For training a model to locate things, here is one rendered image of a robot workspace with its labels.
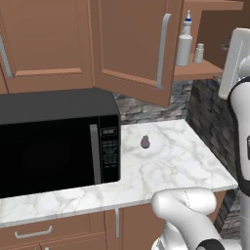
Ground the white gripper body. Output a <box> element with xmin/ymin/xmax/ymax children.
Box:
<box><xmin>218</xmin><ymin>27</ymin><xmax>250</xmax><ymax>101</ymax></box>

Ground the small pale bottle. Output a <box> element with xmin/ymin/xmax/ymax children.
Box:
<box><xmin>192</xmin><ymin>43</ymin><xmax>205</xmax><ymax>64</ymax></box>

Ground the grey closed cabinet door handle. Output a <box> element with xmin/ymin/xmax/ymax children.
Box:
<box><xmin>0</xmin><ymin>32</ymin><xmax>16</xmax><ymax>79</ymax></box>

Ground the grey open cabinet door handle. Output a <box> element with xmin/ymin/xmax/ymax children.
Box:
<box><xmin>156</xmin><ymin>13</ymin><xmax>173</xmax><ymax>91</ymax></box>

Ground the brown wall cabinet body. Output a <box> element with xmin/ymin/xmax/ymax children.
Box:
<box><xmin>172</xmin><ymin>0</ymin><xmax>250</xmax><ymax>82</ymax></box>

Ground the white spray bottle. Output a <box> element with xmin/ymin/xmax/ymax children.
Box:
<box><xmin>175</xmin><ymin>9</ymin><xmax>193</xmax><ymax>67</ymax></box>

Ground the closed brown wall cabinet door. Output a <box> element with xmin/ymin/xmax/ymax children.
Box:
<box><xmin>0</xmin><ymin>0</ymin><xmax>96</xmax><ymax>95</ymax></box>

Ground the grey microwave handle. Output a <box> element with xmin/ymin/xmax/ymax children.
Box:
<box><xmin>89</xmin><ymin>123</ymin><xmax>103</xmax><ymax>186</ymax></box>

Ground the purple eggplant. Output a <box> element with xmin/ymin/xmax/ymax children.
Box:
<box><xmin>140</xmin><ymin>135</ymin><xmax>151</xmax><ymax>149</ymax></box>

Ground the black microwave oven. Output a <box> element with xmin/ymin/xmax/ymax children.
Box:
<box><xmin>0</xmin><ymin>87</ymin><xmax>122</xmax><ymax>199</ymax></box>

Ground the grey base cabinet door handle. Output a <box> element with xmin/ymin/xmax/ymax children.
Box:
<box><xmin>114</xmin><ymin>208</ymin><xmax>121</xmax><ymax>238</ymax></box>

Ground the open brown wall cabinet door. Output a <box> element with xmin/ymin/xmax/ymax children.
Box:
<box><xmin>89</xmin><ymin>0</ymin><xmax>184</xmax><ymax>108</ymax></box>

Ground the grey drawer handle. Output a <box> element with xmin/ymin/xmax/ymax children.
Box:
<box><xmin>14</xmin><ymin>225</ymin><xmax>54</xmax><ymax>240</ymax></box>

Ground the brown base cabinet door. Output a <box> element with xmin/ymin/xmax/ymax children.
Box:
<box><xmin>0</xmin><ymin>231</ymin><xmax>108</xmax><ymax>250</ymax></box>
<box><xmin>105</xmin><ymin>190</ymin><xmax>228</xmax><ymax>250</ymax></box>

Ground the brown drawer front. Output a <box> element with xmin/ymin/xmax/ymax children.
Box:
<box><xmin>0</xmin><ymin>213</ymin><xmax>106</xmax><ymax>244</ymax></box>

